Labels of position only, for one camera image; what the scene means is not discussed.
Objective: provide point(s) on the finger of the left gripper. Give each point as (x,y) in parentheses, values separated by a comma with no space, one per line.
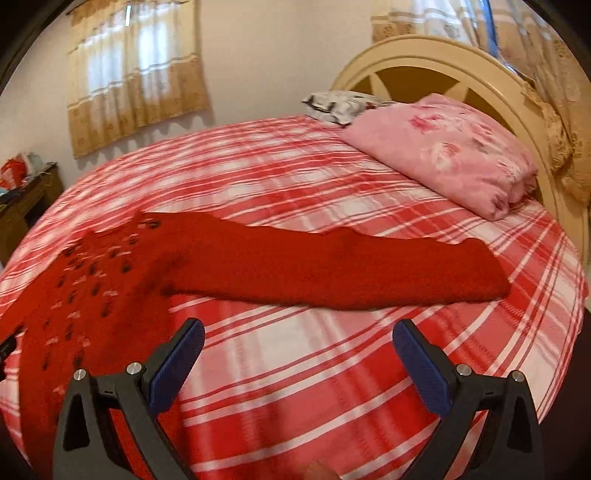
(7,347)

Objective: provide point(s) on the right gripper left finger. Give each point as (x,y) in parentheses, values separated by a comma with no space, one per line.
(86,444)

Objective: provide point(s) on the pink floral folded blanket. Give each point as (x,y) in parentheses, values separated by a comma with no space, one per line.
(451,148)

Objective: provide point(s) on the grey patterned pillow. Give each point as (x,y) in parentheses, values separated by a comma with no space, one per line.
(341,107)

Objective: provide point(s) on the cream wooden headboard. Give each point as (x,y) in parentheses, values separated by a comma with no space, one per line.
(407,68)

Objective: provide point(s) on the red knitted sweater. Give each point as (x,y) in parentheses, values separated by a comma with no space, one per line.
(103,301)

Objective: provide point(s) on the beige window curtain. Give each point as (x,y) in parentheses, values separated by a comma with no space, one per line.
(131,64)

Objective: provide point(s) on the red box on desk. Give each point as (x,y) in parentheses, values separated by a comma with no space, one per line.
(13,173)

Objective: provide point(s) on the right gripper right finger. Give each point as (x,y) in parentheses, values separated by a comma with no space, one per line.
(510,444)

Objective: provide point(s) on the brown wooden desk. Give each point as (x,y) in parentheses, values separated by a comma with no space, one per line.
(24,206)

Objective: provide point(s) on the red white plaid bedsheet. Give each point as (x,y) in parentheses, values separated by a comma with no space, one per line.
(278,388)

